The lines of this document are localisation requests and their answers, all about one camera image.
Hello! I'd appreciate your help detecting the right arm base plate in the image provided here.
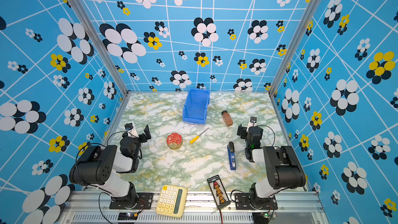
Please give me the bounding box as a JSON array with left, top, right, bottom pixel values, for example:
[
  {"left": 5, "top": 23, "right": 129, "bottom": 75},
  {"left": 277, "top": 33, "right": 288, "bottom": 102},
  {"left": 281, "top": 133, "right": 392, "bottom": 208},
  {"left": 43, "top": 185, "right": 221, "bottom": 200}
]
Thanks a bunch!
[{"left": 233, "top": 192, "right": 278, "bottom": 211}]

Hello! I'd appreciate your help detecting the brown spice jar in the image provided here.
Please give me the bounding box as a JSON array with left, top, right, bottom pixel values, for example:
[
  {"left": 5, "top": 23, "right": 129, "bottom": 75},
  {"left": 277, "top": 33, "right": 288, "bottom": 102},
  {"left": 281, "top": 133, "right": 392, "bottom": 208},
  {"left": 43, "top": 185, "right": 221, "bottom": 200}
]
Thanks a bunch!
[{"left": 221, "top": 111, "right": 233, "bottom": 127}]

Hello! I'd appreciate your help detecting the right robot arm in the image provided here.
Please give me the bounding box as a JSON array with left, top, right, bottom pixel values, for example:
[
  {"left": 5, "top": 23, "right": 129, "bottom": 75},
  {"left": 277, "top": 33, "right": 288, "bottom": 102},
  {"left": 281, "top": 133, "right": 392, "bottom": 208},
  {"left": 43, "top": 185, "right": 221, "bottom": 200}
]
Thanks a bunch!
[{"left": 237, "top": 125, "right": 306, "bottom": 210}]

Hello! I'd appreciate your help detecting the round red gold tin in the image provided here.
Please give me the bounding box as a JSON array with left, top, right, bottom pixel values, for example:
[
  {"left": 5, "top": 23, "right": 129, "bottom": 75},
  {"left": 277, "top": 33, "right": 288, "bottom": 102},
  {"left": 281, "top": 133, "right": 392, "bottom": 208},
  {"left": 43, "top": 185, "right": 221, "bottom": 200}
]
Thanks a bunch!
[{"left": 166, "top": 132, "right": 183, "bottom": 150}]

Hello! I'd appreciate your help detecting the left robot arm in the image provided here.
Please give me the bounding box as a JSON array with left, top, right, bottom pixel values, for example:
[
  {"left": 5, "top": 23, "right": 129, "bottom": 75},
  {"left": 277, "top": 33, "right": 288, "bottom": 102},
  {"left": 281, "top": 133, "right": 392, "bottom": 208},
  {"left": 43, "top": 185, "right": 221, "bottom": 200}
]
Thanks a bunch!
[{"left": 69, "top": 123, "right": 153, "bottom": 210}]

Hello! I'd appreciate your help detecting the blue black stapler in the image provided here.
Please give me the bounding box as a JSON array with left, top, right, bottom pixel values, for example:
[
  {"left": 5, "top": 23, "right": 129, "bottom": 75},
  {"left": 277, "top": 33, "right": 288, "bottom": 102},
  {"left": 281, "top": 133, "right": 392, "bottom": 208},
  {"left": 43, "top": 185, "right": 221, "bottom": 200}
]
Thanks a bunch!
[{"left": 227, "top": 142, "right": 236, "bottom": 171}]

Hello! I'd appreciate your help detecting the yellow handled screwdriver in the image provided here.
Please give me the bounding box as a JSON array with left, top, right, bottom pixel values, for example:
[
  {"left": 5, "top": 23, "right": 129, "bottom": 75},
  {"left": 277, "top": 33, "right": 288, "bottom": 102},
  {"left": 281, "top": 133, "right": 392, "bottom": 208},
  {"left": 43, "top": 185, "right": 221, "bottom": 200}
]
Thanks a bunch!
[{"left": 190, "top": 128, "right": 209, "bottom": 144}]

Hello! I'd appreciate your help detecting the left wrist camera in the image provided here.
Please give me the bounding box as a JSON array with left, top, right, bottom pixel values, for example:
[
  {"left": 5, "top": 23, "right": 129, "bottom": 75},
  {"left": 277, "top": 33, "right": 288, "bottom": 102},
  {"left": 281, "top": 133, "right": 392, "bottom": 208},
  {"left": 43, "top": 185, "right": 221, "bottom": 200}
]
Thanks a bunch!
[{"left": 123, "top": 123, "right": 138, "bottom": 138}]

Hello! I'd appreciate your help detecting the aluminium front rail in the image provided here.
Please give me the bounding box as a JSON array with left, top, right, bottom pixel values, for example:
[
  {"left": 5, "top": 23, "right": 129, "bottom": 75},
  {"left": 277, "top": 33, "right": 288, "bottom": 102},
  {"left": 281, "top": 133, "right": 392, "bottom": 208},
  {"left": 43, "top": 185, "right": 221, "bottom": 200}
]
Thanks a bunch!
[{"left": 59, "top": 191, "right": 329, "bottom": 224}]

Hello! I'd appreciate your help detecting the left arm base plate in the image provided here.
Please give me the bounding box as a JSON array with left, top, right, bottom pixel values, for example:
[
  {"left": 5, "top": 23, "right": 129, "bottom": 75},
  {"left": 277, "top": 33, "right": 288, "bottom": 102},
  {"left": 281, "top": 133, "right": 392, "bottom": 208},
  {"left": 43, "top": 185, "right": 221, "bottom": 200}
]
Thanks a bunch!
[{"left": 109, "top": 192, "right": 154, "bottom": 210}]

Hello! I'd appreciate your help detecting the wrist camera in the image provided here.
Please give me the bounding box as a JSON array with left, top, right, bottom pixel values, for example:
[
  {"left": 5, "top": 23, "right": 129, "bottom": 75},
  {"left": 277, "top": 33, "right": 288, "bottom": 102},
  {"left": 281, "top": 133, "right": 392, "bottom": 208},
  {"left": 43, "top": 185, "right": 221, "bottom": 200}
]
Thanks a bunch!
[
  {"left": 123, "top": 123, "right": 138, "bottom": 138},
  {"left": 248, "top": 117, "right": 257, "bottom": 127}
]

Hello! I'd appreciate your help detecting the blue plastic bin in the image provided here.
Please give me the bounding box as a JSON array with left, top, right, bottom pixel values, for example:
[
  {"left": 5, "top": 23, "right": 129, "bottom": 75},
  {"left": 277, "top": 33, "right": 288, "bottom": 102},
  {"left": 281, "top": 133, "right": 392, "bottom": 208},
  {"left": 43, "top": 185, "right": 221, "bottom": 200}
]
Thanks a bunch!
[{"left": 182, "top": 89, "right": 210, "bottom": 124}]

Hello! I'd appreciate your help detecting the yellow calculator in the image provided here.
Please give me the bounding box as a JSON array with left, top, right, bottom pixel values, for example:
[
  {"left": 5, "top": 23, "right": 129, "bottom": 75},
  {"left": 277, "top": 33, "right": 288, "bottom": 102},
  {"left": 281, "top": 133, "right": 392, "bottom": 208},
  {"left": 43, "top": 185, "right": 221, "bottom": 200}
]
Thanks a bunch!
[{"left": 155, "top": 185, "right": 188, "bottom": 218}]

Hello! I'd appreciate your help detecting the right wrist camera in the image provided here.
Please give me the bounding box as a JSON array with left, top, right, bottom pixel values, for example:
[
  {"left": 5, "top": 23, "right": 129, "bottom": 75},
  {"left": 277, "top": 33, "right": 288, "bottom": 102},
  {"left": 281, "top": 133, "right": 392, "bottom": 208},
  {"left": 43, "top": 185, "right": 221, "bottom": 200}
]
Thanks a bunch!
[{"left": 248, "top": 117, "right": 257, "bottom": 127}]

